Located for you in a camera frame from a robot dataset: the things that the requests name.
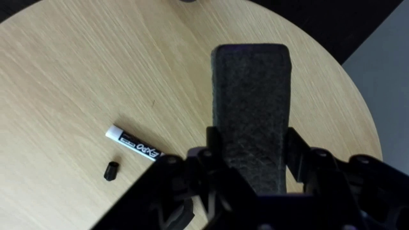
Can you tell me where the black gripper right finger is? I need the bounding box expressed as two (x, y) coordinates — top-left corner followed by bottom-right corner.
(285, 128), (316, 184)

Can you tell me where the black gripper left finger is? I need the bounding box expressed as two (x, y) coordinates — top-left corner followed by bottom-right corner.
(206, 127), (222, 161)

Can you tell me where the black whiteboard duster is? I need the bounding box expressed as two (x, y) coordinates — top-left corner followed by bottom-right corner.
(211, 44), (291, 196)

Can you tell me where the black marker cap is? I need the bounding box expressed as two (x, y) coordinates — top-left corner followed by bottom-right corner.
(104, 161), (119, 182)

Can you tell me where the round wooden table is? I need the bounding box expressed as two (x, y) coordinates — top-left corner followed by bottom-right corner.
(0, 0), (381, 230)

